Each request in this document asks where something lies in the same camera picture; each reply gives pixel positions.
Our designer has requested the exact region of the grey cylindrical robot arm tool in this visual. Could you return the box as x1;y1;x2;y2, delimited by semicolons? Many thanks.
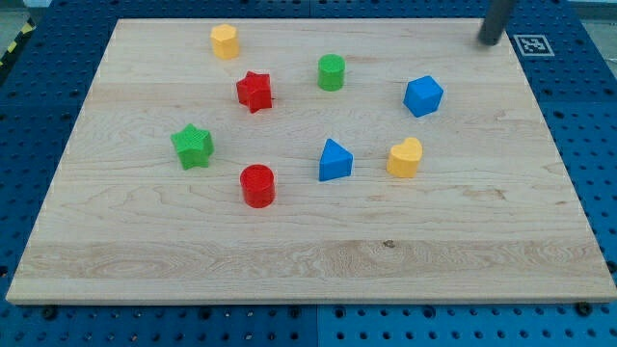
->
477;0;517;46

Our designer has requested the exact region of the blue cube block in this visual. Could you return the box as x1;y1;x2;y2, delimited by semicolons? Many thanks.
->
403;75;443;118

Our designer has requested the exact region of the blue triangle block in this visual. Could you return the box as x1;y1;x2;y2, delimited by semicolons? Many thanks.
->
318;139;354;181

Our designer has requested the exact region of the red cylinder block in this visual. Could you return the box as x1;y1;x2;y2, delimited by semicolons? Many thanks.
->
240;164;276;208

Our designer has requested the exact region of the yellow heart block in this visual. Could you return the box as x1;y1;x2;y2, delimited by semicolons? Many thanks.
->
387;137;423;178

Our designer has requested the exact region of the wooden board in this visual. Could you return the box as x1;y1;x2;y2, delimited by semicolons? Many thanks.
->
7;19;616;305

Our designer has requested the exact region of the red star block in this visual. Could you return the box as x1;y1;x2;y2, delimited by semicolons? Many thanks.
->
236;70;272;113

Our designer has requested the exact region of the green cylinder block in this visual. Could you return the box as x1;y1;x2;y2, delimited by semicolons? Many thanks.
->
317;54;346;92

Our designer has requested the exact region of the green star block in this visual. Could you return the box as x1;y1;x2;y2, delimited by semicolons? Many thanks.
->
171;123;214;170

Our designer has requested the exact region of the yellow hexagon block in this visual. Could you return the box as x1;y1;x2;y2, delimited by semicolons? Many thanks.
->
210;24;240;60

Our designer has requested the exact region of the white fiducial marker tag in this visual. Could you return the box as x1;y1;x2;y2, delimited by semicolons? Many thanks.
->
514;34;554;57

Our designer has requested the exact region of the yellow black hazard tape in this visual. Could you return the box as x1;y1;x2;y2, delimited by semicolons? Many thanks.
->
1;17;37;69

